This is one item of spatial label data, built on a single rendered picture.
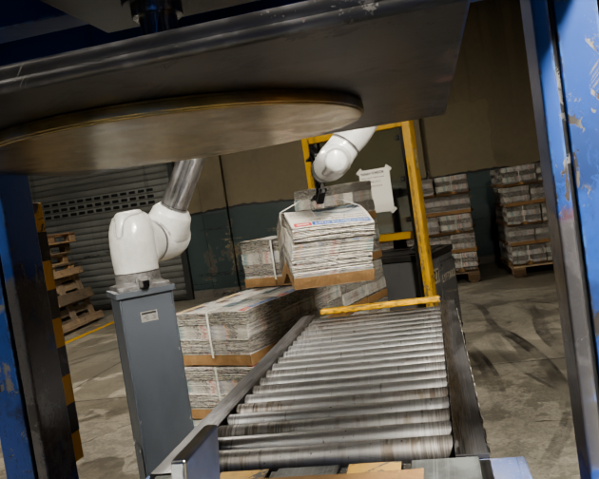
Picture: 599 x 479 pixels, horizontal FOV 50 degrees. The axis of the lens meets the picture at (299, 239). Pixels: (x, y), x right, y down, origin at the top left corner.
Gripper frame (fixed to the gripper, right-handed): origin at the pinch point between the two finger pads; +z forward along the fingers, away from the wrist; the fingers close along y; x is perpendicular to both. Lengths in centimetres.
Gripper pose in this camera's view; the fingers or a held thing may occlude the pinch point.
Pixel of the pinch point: (312, 179)
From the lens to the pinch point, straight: 238.6
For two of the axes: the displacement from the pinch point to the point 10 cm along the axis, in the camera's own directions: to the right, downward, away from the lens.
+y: 1.3, 9.9, -0.3
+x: 9.8, -1.2, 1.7
